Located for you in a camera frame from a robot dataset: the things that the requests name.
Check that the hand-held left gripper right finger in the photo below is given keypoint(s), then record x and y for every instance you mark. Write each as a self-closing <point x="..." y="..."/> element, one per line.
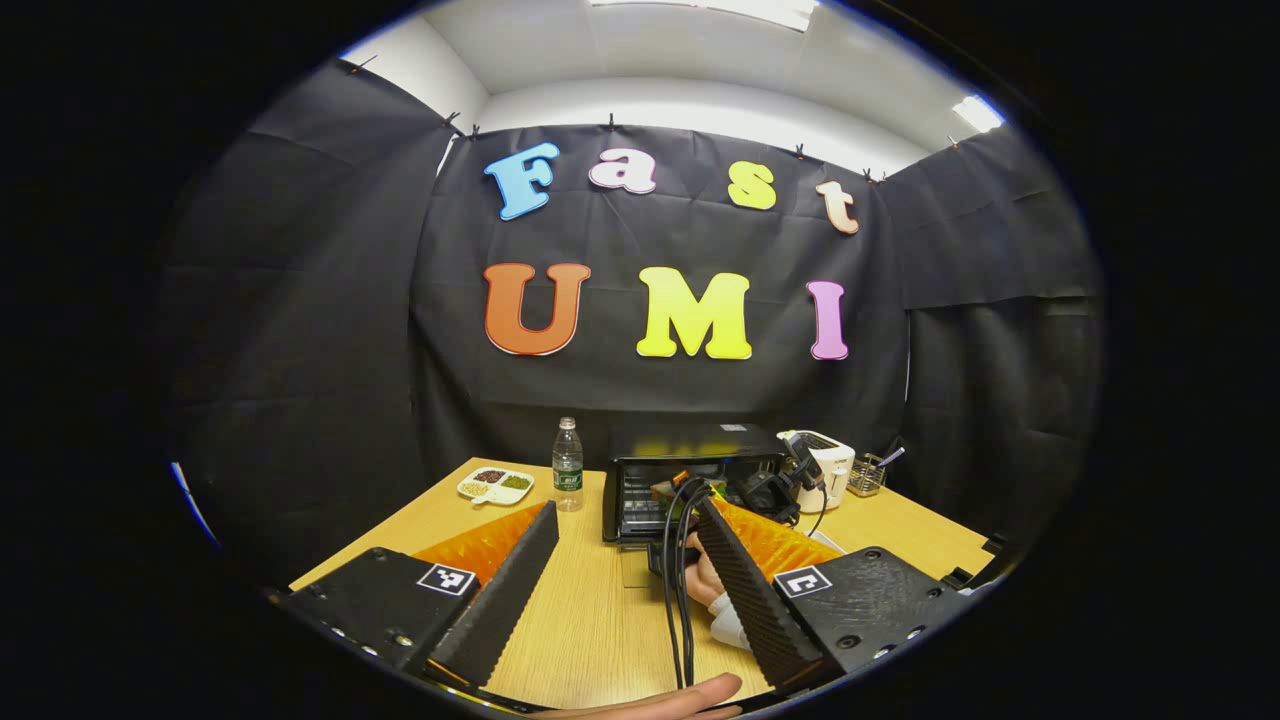
<point x="755" y="600"/>

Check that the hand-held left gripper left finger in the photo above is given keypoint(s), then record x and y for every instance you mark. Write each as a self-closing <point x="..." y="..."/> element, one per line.
<point x="505" y="600"/>

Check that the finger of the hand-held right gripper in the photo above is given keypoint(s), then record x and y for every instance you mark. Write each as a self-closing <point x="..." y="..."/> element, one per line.
<point x="681" y="478"/>

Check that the black electric oven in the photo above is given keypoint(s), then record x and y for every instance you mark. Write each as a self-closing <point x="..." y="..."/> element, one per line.
<point x="690" y="442"/>

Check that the white toaster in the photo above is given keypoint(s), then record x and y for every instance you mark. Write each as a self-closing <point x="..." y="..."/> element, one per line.
<point x="838" y="462"/>

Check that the black backdrop cloth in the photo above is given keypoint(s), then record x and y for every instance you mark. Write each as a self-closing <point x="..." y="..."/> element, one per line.
<point x="620" y="400"/>

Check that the clear water bottle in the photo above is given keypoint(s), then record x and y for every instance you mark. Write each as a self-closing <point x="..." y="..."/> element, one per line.
<point x="567" y="480"/>

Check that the white divided dish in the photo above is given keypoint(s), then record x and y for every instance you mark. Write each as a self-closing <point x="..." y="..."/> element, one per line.
<point x="495" y="485"/>

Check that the metal spoon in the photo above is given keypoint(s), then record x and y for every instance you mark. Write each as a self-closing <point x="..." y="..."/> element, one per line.
<point x="892" y="456"/>

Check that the small ceiling light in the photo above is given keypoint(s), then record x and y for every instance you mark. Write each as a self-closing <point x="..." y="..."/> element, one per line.
<point x="978" y="113"/>

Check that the long ceiling light panel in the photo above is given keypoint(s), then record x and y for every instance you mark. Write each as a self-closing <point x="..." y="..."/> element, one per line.
<point x="710" y="10"/>

